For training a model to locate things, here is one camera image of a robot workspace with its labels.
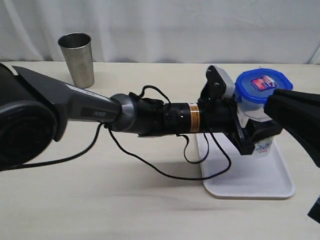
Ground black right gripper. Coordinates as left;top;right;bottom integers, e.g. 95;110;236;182
307;196;320;222

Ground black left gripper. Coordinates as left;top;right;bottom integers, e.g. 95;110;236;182
197;65;283;155

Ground clear plastic jar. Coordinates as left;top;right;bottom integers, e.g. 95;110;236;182
235;93;273;158

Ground blue plastic lid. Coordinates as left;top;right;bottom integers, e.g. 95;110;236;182
235;68;293;104

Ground stainless steel cup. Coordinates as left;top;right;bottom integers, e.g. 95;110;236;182
57;32;95;89

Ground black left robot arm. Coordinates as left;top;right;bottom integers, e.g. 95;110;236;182
0;65;282;171

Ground white plastic tray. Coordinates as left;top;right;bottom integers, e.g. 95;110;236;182
203;133;296;200

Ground white curtain backdrop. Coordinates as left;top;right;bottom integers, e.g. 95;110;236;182
0;0;320;64

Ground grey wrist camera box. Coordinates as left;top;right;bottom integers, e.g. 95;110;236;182
215;66;236;98

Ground black camera cable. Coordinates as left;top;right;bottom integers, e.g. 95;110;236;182
0;85;232;181

